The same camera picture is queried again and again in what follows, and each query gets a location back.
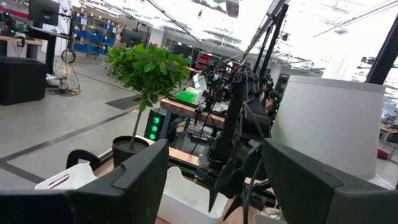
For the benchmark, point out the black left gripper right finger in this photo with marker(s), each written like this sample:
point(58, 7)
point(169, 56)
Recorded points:
point(326, 202)

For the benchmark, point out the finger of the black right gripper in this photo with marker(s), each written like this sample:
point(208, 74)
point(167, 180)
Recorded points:
point(234, 207)
point(222, 183)

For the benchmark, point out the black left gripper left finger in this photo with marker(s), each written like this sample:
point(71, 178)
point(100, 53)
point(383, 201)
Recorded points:
point(93, 205)

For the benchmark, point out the white plastic basket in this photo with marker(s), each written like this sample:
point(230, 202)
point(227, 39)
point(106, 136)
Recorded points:
point(77, 177)
point(186, 202)

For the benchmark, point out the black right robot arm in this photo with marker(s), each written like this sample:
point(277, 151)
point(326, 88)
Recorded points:
point(253, 118)

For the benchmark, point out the shelf with blue bins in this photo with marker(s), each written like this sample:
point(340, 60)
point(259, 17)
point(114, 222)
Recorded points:
point(93, 37)

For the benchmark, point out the black table clamp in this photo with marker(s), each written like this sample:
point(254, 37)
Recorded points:
point(82, 157)

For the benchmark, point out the black plant pot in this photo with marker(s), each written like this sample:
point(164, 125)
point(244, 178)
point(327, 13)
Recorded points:
point(124, 152)

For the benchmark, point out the wooden workbench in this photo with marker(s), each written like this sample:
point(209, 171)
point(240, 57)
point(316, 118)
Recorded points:
point(186, 110)

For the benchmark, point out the white round lamp shade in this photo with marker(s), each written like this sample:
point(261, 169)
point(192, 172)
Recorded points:
point(329, 124)

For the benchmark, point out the green crate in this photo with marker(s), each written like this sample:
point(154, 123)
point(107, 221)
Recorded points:
point(186, 97)

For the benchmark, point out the black computer with green lights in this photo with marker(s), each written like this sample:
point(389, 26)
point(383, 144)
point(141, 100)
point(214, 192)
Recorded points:
point(154, 124)

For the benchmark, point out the green leafy small tree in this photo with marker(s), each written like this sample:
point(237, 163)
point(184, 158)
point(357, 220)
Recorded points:
point(149, 68)

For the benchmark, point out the black cabinet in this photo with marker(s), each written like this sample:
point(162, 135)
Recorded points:
point(21, 81)

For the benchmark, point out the black monitor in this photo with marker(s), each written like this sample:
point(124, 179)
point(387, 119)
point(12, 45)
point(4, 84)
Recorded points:
point(43, 12)

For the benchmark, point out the black gantry post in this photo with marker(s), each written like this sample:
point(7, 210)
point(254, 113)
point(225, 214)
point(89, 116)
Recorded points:
point(273, 37)
point(384, 56)

